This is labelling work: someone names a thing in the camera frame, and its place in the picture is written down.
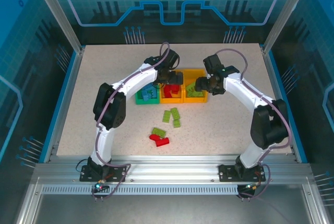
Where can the long red lego brick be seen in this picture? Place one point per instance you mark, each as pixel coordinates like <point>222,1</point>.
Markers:
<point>169,89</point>

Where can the small green lego brick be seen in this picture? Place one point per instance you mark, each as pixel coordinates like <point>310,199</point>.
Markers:
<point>188,88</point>
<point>177,123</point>

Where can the small red lego brick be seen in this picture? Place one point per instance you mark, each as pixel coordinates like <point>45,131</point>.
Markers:
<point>168,95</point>

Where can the yellow plastic bin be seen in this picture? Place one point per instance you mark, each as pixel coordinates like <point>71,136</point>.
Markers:
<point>194,100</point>
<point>171,100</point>

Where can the green plastic bin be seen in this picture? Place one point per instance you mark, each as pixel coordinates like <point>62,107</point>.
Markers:
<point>147,102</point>

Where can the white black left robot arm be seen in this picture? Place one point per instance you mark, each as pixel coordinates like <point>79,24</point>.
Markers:
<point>135,79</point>

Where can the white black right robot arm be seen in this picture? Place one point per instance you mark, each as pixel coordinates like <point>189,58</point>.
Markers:
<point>242,88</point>

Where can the rounded red lego piece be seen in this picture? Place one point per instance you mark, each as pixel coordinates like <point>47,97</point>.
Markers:
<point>154,137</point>

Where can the blue table side panel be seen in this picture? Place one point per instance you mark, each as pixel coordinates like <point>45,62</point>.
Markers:
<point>54,119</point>
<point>292,119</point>

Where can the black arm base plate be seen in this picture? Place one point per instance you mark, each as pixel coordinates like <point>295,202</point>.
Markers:
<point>117,174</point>
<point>227,173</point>

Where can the aluminium frame cross rail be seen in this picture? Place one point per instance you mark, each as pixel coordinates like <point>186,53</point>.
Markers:
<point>169,169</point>

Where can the aluminium frame post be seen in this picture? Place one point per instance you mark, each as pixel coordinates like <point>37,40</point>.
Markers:
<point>287,12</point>
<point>56,12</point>

